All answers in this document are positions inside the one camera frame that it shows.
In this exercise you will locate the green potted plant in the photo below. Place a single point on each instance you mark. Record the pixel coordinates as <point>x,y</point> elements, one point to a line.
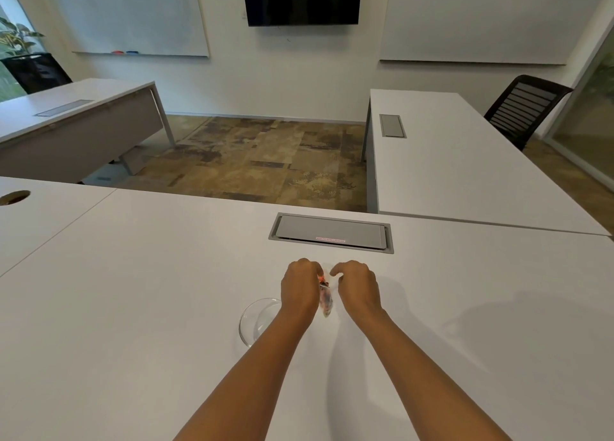
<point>17,35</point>

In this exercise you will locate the person's left fingers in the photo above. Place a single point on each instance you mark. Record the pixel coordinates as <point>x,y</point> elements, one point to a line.
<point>309,267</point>

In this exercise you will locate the white desk with modesty panel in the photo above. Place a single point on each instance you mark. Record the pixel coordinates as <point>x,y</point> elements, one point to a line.
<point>72,128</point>

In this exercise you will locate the person's right fingers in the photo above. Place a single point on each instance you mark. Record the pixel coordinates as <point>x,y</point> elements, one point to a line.
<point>343,268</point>

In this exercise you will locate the glass partition door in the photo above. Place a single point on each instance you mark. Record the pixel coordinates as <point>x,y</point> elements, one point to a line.
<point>587,114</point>

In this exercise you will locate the long white desk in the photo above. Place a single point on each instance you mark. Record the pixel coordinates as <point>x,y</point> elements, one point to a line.
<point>460,167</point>

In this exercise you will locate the white wall whiteboard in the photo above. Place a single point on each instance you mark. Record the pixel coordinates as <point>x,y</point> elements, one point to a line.
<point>479,18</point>
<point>129,13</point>

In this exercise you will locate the black slatted office chair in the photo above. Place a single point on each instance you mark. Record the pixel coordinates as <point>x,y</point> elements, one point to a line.
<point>525,107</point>

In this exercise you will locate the person's left forearm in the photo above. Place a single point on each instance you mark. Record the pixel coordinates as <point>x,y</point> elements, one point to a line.
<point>259,373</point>

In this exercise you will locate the window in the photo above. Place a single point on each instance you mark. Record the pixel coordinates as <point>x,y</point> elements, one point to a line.
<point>12,23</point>

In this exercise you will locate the clear glass bowl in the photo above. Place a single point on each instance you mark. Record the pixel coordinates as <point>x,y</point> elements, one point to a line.
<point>256,323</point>

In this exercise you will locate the small clear plastic bag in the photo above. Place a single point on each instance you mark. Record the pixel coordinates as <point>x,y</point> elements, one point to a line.
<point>326,302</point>

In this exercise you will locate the person's right hand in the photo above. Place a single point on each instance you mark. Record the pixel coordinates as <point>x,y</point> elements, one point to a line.
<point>359,294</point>

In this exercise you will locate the person's left hand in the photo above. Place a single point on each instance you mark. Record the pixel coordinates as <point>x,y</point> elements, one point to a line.
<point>298,292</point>

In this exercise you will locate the person's right forearm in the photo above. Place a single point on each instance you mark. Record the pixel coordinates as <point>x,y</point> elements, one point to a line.
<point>422,378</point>

